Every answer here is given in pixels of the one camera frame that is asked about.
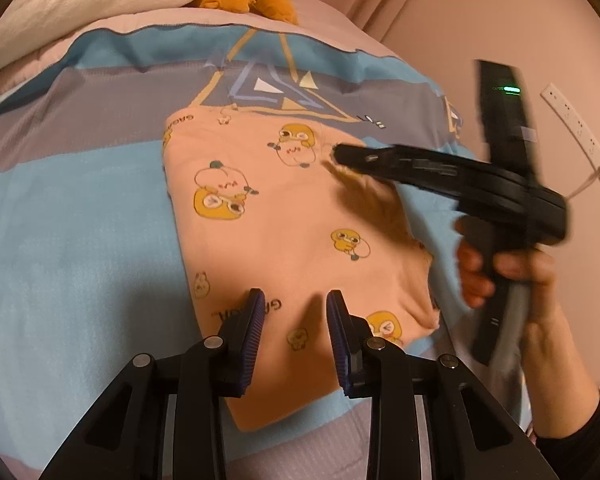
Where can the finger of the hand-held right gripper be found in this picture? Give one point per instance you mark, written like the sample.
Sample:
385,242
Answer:
405,165

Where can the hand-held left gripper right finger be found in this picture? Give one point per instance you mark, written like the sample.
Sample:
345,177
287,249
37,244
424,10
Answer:
337,340

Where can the lilac bed sheet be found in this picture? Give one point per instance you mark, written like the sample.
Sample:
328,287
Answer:
320,20

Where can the person's right hand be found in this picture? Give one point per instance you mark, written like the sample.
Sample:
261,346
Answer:
540,280

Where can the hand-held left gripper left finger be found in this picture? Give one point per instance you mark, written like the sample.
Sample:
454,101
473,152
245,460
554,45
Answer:
247,340

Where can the person's right forearm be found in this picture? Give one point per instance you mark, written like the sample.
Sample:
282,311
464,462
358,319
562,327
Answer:
555,375

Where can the blue grey printed blanket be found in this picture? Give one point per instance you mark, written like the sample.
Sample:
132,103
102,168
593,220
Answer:
80,235

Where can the pink cartoon print shirt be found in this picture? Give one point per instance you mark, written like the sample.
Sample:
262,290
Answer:
280,235

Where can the white power strip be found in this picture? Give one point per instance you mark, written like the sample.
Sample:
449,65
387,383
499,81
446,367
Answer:
575,122

